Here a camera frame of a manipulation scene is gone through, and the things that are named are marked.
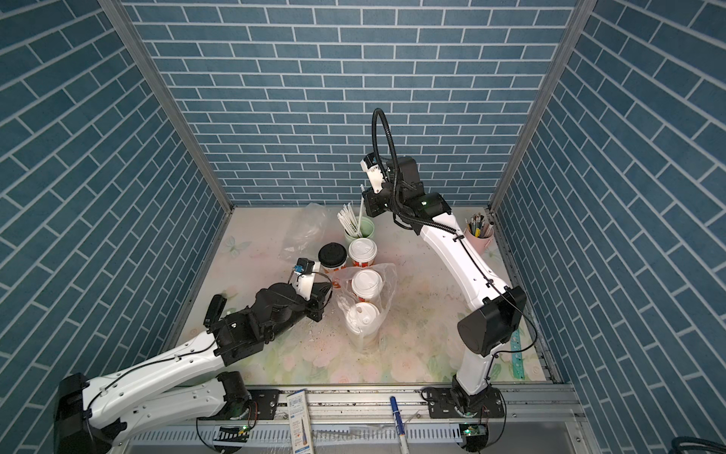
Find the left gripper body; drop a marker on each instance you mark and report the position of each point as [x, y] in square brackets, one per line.
[312, 306]

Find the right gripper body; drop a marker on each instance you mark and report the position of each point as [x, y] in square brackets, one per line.
[377, 205]

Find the single white straw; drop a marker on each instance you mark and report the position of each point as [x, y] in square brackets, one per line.
[360, 212]

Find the red cup black lid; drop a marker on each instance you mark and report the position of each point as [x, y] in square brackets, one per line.
[333, 256]

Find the clear plastic carrier bag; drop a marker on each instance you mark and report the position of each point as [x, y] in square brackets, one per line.
[344, 297]

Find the red cup white lid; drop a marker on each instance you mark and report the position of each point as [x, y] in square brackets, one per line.
[362, 252]
[367, 284]

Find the beige cup white lid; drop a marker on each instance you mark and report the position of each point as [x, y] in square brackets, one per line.
[362, 324]

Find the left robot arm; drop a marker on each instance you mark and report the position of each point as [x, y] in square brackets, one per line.
[187, 382]

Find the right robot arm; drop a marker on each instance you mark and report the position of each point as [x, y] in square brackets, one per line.
[496, 309]

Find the spare clear plastic bags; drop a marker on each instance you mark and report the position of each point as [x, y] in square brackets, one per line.
[308, 230]

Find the green straw holder cup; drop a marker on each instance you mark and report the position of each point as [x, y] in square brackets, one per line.
[367, 230]

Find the pencils in bucket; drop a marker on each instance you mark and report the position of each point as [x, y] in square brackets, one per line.
[480, 225]

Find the pink pencil bucket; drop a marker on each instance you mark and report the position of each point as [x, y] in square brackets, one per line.
[480, 245]

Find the white blue label card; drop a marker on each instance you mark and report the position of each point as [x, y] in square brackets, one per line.
[299, 423]

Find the blue white marker pen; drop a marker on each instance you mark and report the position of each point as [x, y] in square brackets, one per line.
[399, 426]

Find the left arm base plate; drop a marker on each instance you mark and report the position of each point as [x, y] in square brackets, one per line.
[260, 404]

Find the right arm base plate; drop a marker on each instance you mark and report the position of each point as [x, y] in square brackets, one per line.
[449, 403]

